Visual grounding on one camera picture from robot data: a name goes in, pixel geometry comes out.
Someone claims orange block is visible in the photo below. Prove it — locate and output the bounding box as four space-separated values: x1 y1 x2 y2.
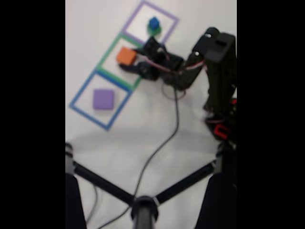
116 46 138 66

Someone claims green block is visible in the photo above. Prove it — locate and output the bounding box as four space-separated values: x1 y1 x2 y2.
147 25 162 36

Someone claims small blue block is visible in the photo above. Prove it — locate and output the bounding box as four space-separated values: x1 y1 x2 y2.
148 16 160 29

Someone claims large purple block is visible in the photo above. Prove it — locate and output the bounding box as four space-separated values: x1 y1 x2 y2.
92 89 115 110

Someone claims green tape square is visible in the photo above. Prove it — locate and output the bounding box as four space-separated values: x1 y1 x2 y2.
96 33 143 93

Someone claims purple tape square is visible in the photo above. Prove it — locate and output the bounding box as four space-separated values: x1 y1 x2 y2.
121 0 180 46

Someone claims blue tape square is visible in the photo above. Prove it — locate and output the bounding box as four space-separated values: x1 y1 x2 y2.
69 70 133 131

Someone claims red table clamp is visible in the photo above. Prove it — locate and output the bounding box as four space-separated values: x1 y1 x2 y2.
213 124 231 139

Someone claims black tripod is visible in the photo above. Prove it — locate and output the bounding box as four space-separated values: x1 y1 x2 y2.
65 142 237 229

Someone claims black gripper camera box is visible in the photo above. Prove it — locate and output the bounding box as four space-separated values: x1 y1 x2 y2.
142 36 167 60

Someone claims red white servo wire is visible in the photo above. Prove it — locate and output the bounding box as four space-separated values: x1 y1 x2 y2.
142 53 208 74

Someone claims thick black cable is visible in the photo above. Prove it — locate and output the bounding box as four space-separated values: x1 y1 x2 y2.
95 88 179 229

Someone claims thin black cable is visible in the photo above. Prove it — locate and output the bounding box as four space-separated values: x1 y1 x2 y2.
85 185 99 222

